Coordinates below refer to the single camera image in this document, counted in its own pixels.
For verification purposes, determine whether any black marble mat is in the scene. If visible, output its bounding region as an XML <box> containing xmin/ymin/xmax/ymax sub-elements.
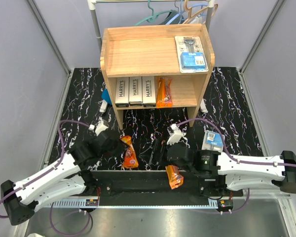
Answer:
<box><xmin>49</xmin><ymin>67</ymin><xmax>263</xmax><ymax>170</ymax></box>

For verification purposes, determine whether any teal clothes hanger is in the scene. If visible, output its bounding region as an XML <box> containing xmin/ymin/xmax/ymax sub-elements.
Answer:
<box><xmin>135</xmin><ymin>0</ymin><xmax>178</xmax><ymax>26</ymax></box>

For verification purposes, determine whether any orange candy bag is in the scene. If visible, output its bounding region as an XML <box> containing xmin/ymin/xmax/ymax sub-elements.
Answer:
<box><xmin>121</xmin><ymin>136</ymin><xmax>139</xmax><ymax>169</ymax></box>
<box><xmin>156</xmin><ymin>77</ymin><xmax>173</xmax><ymax>108</ymax></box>
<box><xmin>166</xmin><ymin>165</ymin><xmax>184</xmax><ymax>190</ymax></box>

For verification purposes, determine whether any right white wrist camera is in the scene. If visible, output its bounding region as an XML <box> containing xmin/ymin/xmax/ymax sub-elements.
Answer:
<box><xmin>167</xmin><ymin>124</ymin><xmax>183</xmax><ymax>146</ymax></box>

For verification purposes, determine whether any metal clothes rack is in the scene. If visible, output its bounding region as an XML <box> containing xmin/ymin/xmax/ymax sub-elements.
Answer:
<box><xmin>87</xmin><ymin>0</ymin><xmax>210</xmax><ymax>47</ymax></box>

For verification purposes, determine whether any white Harry's box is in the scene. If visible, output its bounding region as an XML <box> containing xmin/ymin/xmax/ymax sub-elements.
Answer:
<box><xmin>115</xmin><ymin>77</ymin><xmax>129</xmax><ymax>108</ymax></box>
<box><xmin>142</xmin><ymin>76</ymin><xmax>156</xmax><ymax>107</ymax></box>
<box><xmin>129</xmin><ymin>77</ymin><xmax>143</xmax><ymax>106</ymax></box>

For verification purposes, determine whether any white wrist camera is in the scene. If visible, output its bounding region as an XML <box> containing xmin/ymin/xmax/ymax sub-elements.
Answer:
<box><xmin>95</xmin><ymin>119</ymin><xmax>109</xmax><ymax>136</ymax></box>
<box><xmin>167</xmin><ymin>124</ymin><xmax>183</xmax><ymax>146</ymax></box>

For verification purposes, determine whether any blue clothes hanger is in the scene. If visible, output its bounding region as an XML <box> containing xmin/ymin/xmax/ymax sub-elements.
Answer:
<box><xmin>166</xmin><ymin>0</ymin><xmax>185</xmax><ymax>25</ymax></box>

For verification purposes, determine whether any wooden two-tier shelf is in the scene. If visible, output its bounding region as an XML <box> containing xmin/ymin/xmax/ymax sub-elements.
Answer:
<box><xmin>100</xmin><ymin>24</ymin><xmax>215</xmax><ymax>119</ymax></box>

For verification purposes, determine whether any white rack foot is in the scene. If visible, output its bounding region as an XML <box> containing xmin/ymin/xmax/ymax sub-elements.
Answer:
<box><xmin>200</xmin><ymin>99</ymin><xmax>208</xmax><ymax>114</ymax></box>
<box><xmin>99</xmin><ymin>100</ymin><xmax>108</xmax><ymax>113</ymax></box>

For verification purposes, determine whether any white rack foot right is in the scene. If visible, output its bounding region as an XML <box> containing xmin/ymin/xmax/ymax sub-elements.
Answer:
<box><xmin>200</xmin><ymin>99</ymin><xmax>208</xmax><ymax>114</ymax></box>

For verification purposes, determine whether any blue object behind shelf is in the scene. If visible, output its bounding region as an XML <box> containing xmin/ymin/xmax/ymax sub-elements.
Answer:
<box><xmin>101</xmin><ymin>89</ymin><xmax>112</xmax><ymax>105</ymax></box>

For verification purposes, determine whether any slotted cable duct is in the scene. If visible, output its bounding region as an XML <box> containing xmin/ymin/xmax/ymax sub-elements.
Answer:
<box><xmin>45</xmin><ymin>197</ymin><xmax>99</xmax><ymax>209</ymax></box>

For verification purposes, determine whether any wooden clothes hanger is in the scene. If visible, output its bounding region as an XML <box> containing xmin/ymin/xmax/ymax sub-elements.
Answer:
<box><xmin>183</xmin><ymin>0</ymin><xmax>219</xmax><ymax>28</ymax></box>

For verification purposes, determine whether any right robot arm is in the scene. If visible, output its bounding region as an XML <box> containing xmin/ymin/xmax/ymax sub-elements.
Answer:
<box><xmin>148</xmin><ymin>139</ymin><xmax>296</xmax><ymax>196</ymax></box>

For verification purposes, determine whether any white rack foot left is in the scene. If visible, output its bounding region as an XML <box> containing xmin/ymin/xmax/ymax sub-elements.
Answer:
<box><xmin>99</xmin><ymin>100</ymin><xmax>108</xmax><ymax>113</ymax></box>

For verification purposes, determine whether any razor blister pack on shelf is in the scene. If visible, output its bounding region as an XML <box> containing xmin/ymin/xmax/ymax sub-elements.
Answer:
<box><xmin>175</xmin><ymin>36</ymin><xmax>208</xmax><ymax>74</ymax></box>

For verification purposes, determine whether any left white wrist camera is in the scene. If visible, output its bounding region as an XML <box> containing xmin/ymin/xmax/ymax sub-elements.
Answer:
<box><xmin>95</xmin><ymin>119</ymin><xmax>109</xmax><ymax>136</ymax></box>

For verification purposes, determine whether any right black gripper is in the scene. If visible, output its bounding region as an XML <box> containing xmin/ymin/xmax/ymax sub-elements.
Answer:
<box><xmin>139</xmin><ymin>138</ymin><xmax>193</xmax><ymax>172</ymax></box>

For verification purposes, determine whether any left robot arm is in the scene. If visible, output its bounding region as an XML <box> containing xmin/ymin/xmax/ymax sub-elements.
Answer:
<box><xmin>0</xmin><ymin>131</ymin><xmax>129</xmax><ymax>226</ymax></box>

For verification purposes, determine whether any blue razor blister pack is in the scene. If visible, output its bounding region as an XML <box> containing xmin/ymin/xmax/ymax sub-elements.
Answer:
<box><xmin>202</xmin><ymin>130</ymin><xmax>223</xmax><ymax>153</ymax></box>

